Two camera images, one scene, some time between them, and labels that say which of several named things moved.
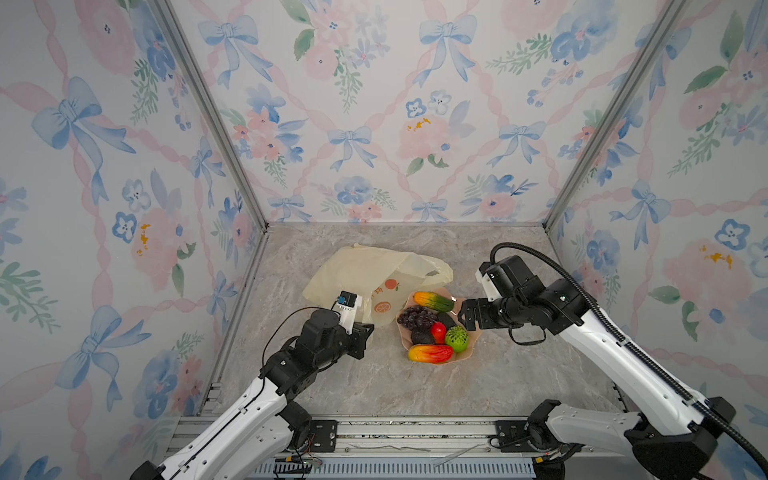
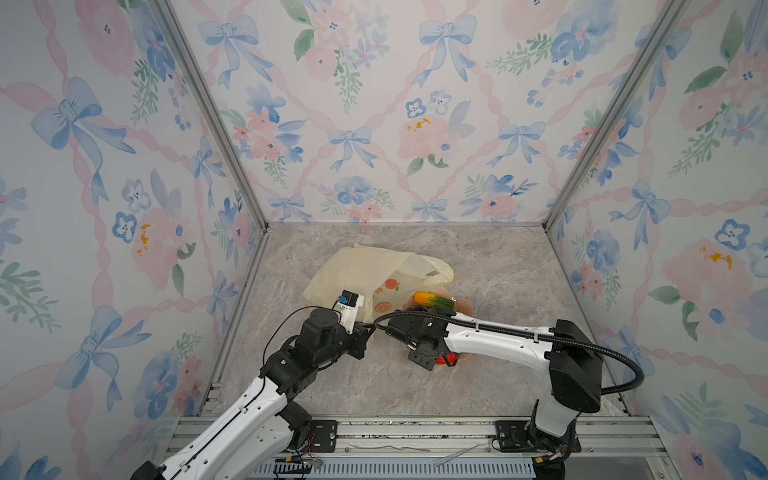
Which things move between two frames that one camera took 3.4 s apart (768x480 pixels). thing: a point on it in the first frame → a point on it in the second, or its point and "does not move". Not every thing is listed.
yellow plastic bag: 385,279 does not move
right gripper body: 503,311 → 418,356
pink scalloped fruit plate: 405,338 does not move
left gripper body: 343,343 does not move
